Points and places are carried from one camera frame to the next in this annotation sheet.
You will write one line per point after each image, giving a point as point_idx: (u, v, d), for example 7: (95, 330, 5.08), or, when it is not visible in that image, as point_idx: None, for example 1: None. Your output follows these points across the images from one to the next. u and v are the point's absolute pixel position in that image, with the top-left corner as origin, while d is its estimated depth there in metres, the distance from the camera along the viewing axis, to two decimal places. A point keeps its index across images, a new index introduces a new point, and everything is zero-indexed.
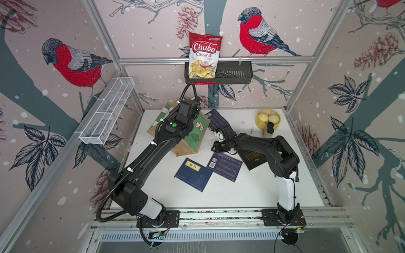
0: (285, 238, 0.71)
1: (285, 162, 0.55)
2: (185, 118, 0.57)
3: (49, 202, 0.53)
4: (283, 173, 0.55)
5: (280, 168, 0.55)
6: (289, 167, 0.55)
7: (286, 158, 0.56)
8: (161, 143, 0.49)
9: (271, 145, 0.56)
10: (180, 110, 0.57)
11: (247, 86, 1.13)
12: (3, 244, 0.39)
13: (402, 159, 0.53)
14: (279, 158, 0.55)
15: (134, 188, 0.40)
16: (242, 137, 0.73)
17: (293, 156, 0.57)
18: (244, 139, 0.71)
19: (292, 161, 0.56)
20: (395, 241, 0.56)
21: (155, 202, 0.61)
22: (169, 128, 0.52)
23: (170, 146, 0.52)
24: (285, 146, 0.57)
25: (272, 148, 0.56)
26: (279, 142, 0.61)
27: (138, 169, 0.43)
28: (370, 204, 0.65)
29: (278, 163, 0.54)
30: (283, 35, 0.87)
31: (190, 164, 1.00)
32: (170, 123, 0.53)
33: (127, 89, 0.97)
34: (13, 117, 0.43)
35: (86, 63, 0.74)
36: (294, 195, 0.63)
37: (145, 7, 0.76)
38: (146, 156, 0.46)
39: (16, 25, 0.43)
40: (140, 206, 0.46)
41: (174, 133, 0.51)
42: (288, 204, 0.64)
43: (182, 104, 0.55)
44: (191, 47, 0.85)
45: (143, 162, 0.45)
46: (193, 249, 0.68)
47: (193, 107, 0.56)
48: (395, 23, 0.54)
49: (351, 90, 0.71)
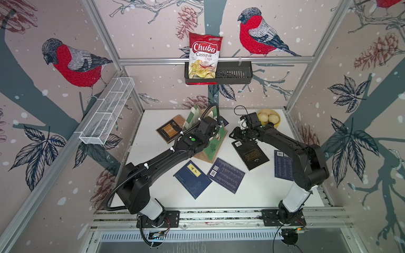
0: (285, 238, 0.71)
1: (312, 174, 0.50)
2: (203, 136, 0.61)
3: (50, 203, 0.58)
4: (307, 185, 0.51)
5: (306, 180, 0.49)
6: (315, 180, 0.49)
7: (316, 169, 0.50)
8: (178, 150, 0.52)
9: (303, 152, 0.50)
10: (199, 127, 0.61)
11: (247, 86, 1.13)
12: (3, 244, 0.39)
13: (402, 159, 0.53)
14: (308, 169, 0.49)
15: (145, 184, 0.42)
16: (269, 130, 0.66)
17: (324, 171, 0.50)
18: (270, 134, 0.64)
19: (320, 175, 0.50)
20: (395, 241, 0.56)
21: (157, 204, 0.61)
22: (187, 141, 0.56)
23: (184, 157, 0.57)
24: (318, 157, 0.51)
25: (304, 157, 0.49)
26: (313, 151, 0.53)
27: (153, 168, 0.46)
28: (369, 204, 0.65)
29: (306, 174, 0.49)
30: (283, 36, 0.87)
31: (192, 167, 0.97)
32: (189, 136, 0.58)
33: (126, 89, 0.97)
34: (14, 117, 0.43)
35: (86, 64, 0.74)
36: (303, 202, 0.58)
37: (145, 7, 0.76)
38: (161, 159, 0.48)
39: (16, 25, 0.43)
40: (141, 206, 0.47)
41: (191, 147, 0.55)
42: (293, 207, 0.63)
43: (202, 122, 0.59)
44: (191, 47, 0.85)
45: (158, 163, 0.47)
46: (193, 249, 0.68)
47: (212, 126, 0.60)
48: (395, 23, 0.54)
49: (351, 90, 0.71)
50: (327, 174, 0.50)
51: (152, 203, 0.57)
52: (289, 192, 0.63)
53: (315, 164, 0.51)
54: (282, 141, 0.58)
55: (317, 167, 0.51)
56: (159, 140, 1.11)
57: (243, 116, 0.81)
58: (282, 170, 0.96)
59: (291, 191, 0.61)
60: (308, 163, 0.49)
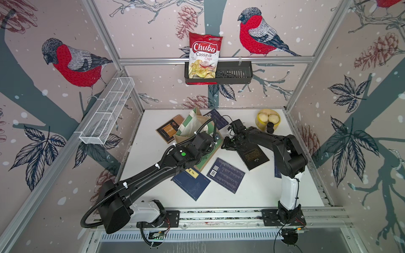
0: (285, 238, 0.71)
1: (292, 161, 0.55)
2: (195, 151, 0.57)
3: (50, 203, 0.58)
4: (289, 172, 0.54)
5: (288, 168, 0.54)
6: (296, 166, 0.55)
7: (295, 157, 0.55)
8: (164, 167, 0.48)
9: (281, 142, 0.56)
10: (194, 141, 0.57)
11: (247, 86, 1.13)
12: (3, 244, 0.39)
13: (402, 159, 0.53)
14: (288, 157, 0.54)
15: (120, 206, 0.39)
16: (252, 130, 0.73)
17: (301, 157, 0.56)
18: (253, 133, 0.70)
19: (300, 162, 0.55)
20: (395, 241, 0.56)
21: (150, 210, 0.59)
22: (177, 156, 0.52)
23: (171, 174, 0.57)
24: (295, 146, 0.56)
25: (282, 147, 0.55)
26: (289, 140, 0.60)
27: (133, 188, 0.42)
28: (369, 204, 0.65)
29: (285, 162, 0.54)
30: (283, 35, 0.87)
31: (189, 169, 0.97)
32: (180, 149, 0.54)
33: (126, 89, 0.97)
34: (13, 117, 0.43)
35: (86, 63, 0.74)
36: (297, 195, 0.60)
37: (145, 7, 0.76)
38: (143, 177, 0.45)
39: (16, 25, 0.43)
40: (119, 225, 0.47)
41: (180, 163, 0.51)
42: (289, 204, 0.64)
43: (198, 136, 0.56)
44: (191, 47, 0.85)
45: (140, 182, 0.44)
46: (193, 249, 0.68)
47: (208, 142, 0.57)
48: (395, 23, 0.54)
49: (351, 90, 0.71)
50: (306, 161, 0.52)
51: (142, 211, 0.55)
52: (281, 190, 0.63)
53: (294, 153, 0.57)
54: (263, 137, 0.64)
55: (296, 156, 0.56)
56: (159, 140, 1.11)
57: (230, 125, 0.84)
58: None
59: (283, 187, 0.64)
60: (287, 152, 0.55)
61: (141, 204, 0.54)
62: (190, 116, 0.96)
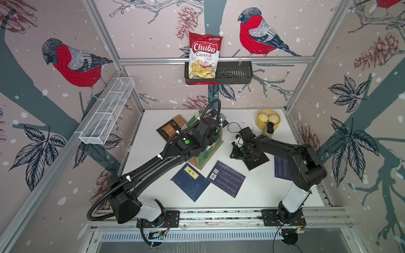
0: (285, 238, 0.71)
1: (309, 173, 0.50)
2: (200, 137, 0.53)
3: (50, 203, 0.58)
4: (306, 185, 0.49)
5: (305, 181, 0.49)
6: (314, 179, 0.50)
7: (312, 169, 0.50)
8: (167, 158, 0.46)
9: (296, 152, 0.51)
10: (198, 128, 0.53)
11: (247, 86, 1.13)
12: (3, 244, 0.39)
13: (402, 159, 0.53)
14: (304, 168, 0.50)
15: (125, 199, 0.39)
16: (263, 138, 0.68)
17: (320, 169, 0.51)
18: (265, 142, 0.66)
19: (318, 173, 0.50)
20: (395, 242, 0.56)
21: (153, 206, 0.59)
22: (181, 144, 0.49)
23: (175, 163, 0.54)
24: (312, 156, 0.51)
25: (298, 157, 0.50)
26: (305, 149, 0.55)
27: (136, 181, 0.42)
28: (370, 204, 0.65)
29: (302, 173, 0.49)
30: (283, 35, 0.87)
31: (189, 170, 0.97)
32: (183, 137, 0.50)
33: (126, 89, 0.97)
34: (14, 117, 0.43)
35: (86, 63, 0.74)
36: (303, 202, 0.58)
37: (145, 7, 0.76)
38: (145, 170, 0.43)
39: (16, 25, 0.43)
40: (131, 215, 0.46)
41: (184, 151, 0.47)
42: (293, 207, 0.63)
43: (201, 122, 0.52)
44: (191, 47, 0.85)
45: (143, 175, 0.43)
46: (193, 249, 0.68)
47: (211, 128, 0.53)
48: (395, 23, 0.54)
49: (351, 90, 0.71)
50: (325, 173, 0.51)
51: (147, 207, 0.56)
52: (288, 193, 0.63)
53: (311, 163, 0.52)
54: (277, 146, 0.60)
55: (312, 166, 0.51)
56: (159, 140, 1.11)
57: (239, 133, 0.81)
58: (282, 170, 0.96)
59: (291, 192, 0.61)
60: (304, 163, 0.50)
61: (145, 201, 0.53)
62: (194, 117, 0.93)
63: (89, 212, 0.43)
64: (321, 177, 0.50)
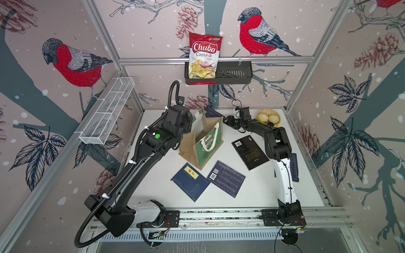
0: (285, 238, 0.71)
1: (277, 147, 0.66)
2: (173, 128, 0.49)
3: (50, 202, 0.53)
4: (273, 156, 0.67)
5: (272, 152, 0.66)
6: (279, 153, 0.67)
7: (280, 146, 0.67)
8: (141, 160, 0.43)
9: (270, 130, 0.68)
10: (167, 117, 0.49)
11: (247, 86, 1.13)
12: (3, 244, 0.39)
13: (401, 158, 0.53)
14: (273, 143, 0.66)
15: (112, 216, 0.37)
16: (253, 120, 0.85)
17: (286, 145, 0.67)
18: (253, 123, 0.83)
19: (285, 148, 0.67)
20: (395, 241, 0.56)
21: (150, 207, 0.59)
22: (153, 140, 0.45)
23: (153, 162, 0.46)
24: (283, 137, 0.68)
25: (270, 135, 0.67)
26: (279, 132, 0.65)
27: (116, 194, 0.39)
28: (369, 204, 0.65)
29: (271, 146, 0.66)
30: (283, 35, 0.87)
31: (189, 170, 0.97)
32: (154, 132, 0.46)
33: (127, 89, 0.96)
34: (14, 117, 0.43)
35: (86, 63, 0.74)
36: (289, 186, 0.67)
37: (145, 7, 0.76)
38: (122, 180, 0.40)
39: (16, 25, 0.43)
40: (125, 226, 0.44)
41: (157, 147, 0.43)
42: (284, 197, 0.67)
43: (170, 110, 0.48)
44: (191, 47, 0.85)
45: (121, 186, 0.40)
46: (193, 249, 0.68)
47: (182, 115, 0.49)
48: (395, 23, 0.54)
49: (351, 90, 0.71)
50: (290, 148, 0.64)
51: (143, 211, 0.55)
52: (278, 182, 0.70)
53: (281, 142, 0.68)
54: (260, 126, 0.76)
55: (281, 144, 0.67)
56: None
57: (238, 107, 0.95)
58: None
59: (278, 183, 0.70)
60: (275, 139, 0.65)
61: (141, 205, 0.53)
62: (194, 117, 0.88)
63: (77, 244, 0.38)
64: (287, 152, 0.67)
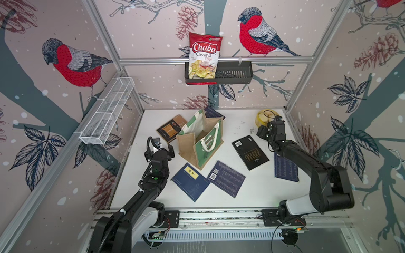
0: (285, 238, 0.71)
1: (332, 198, 0.44)
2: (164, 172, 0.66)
3: (50, 202, 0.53)
4: (323, 209, 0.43)
5: (324, 204, 0.44)
6: (334, 205, 0.45)
7: (337, 194, 0.45)
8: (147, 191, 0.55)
9: (324, 169, 0.46)
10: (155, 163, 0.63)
11: (247, 86, 1.13)
12: (3, 244, 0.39)
13: (402, 159, 0.53)
14: (327, 192, 0.45)
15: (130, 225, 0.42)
16: (291, 146, 0.62)
17: (347, 196, 0.45)
18: (292, 150, 0.60)
19: (343, 201, 0.44)
20: (395, 241, 0.56)
21: (145, 217, 0.56)
22: (152, 181, 0.60)
23: (154, 197, 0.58)
24: (343, 182, 0.45)
25: (324, 176, 0.45)
26: (336, 173, 0.48)
27: (131, 212, 0.46)
28: (370, 204, 0.65)
29: (323, 195, 0.44)
30: (283, 36, 0.87)
31: (189, 170, 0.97)
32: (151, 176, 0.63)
33: (126, 89, 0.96)
34: (14, 117, 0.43)
35: (86, 64, 0.74)
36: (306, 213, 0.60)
37: (145, 7, 0.76)
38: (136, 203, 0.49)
39: (16, 25, 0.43)
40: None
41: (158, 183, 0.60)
42: (291, 212, 0.64)
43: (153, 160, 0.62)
44: (191, 47, 0.85)
45: (136, 205, 0.48)
46: (193, 249, 0.68)
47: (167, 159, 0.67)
48: (395, 23, 0.54)
49: (351, 90, 0.71)
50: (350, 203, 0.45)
51: (141, 226, 0.53)
52: (298, 198, 0.59)
53: (337, 188, 0.46)
54: (303, 158, 0.55)
55: (338, 192, 0.45)
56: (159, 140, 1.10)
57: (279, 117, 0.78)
58: (282, 170, 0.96)
59: (299, 200, 0.59)
60: (328, 184, 0.45)
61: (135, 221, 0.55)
62: (194, 117, 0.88)
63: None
64: (346, 205, 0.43)
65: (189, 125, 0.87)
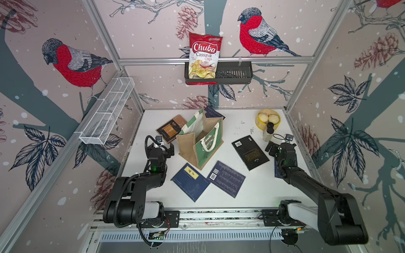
0: (285, 238, 0.71)
1: (341, 229, 0.41)
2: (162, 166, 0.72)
3: (50, 202, 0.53)
4: (332, 241, 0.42)
5: (333, 235, 0.41)
6: (345, 238, 0.41)
7: (348, 225, 0.42)
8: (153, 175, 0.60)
9: (331, 197, 0.44)
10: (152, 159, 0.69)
11: (247, 86, 1.13)
12: (3, 244, 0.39)
13: (402, 159, 0.53)
14: (336, 222, 0.42)
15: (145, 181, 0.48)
16: (299, 172, 0.61)
17: (359, 229, 0.41)
18: (299, 176, 0.59)
19: (354, 233, 0.41)
20: (395, 241, 0.56)
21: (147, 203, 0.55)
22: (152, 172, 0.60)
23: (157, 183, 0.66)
24: (352, 212, 0.43)
25: (331, 204, 0.43)
26: (345, 202, 0.46)
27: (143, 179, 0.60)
28: (370, 204, 0.65)
29: (331, 225, 0.42)
30: (283, 36, 0.87)
31: (189, 170, 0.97)
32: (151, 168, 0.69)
33: (127, 89, 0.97)
34: (14, 117, 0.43)
35: (86, 64, 0.74)
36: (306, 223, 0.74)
37: (145, 7, 0.76)
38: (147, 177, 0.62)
39: (16, 26, 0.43)
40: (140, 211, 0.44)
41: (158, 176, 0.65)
42: (291, 214, 0.64)
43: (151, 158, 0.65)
44: (191, 47, 0.85)
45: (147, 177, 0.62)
46: (193, 249, 0.68)
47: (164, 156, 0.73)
48: (395, 23, 0.54)
49: (351, 90, 0.71)
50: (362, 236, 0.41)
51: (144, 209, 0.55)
52: (303, 209, 0.57)
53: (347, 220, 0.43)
54: (310, 185, 0.53)
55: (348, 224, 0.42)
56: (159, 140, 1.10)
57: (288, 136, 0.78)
58: None
59: (304, 210, 0.57)
60: (337, 214, 0.42)
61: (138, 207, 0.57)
62: (194, 117, 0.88)
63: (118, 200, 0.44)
64: (358, 240, 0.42)
65: (189, 125, 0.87)
